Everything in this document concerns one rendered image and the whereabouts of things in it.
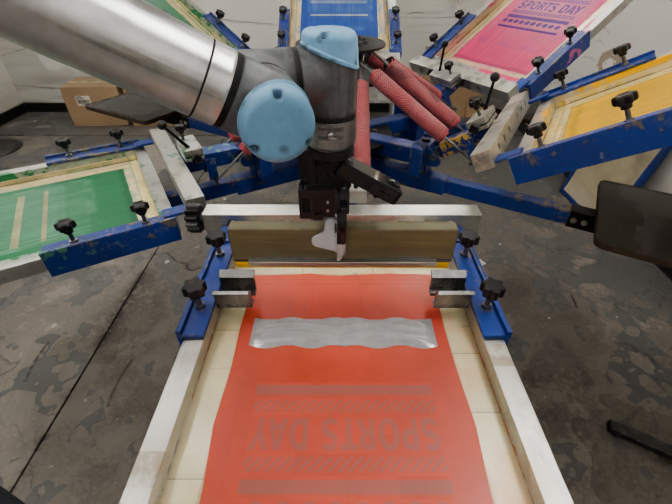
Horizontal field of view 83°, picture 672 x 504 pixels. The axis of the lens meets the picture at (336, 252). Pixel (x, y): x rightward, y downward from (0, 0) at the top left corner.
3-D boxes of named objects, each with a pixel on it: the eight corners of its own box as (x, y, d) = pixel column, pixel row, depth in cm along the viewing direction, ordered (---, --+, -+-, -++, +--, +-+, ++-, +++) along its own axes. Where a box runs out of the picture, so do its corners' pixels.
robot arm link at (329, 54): (288, 25, 50) (349, 22, 52) (294, 109, 57) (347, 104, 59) (301, 34, 44) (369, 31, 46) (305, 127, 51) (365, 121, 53)
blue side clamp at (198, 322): (210, 355, 72) (202, 332, 68) (184, 355, 72) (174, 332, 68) (241, 256, 95) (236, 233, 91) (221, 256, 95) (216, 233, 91)
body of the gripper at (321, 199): (303, 199, 68) (299, 134, 61) (350, 199, 68) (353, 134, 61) (299, 223, 62) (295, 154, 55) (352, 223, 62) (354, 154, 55)
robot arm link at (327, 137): (355, 107, 58) (357, 126, 52) (354, 136, 61) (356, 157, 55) (306, 106, 58) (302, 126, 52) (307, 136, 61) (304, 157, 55)
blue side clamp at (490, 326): (502, 356, 72) (513, 332, 67) (476, 356, 72) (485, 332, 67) (461, 256, 95) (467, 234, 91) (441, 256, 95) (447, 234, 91)
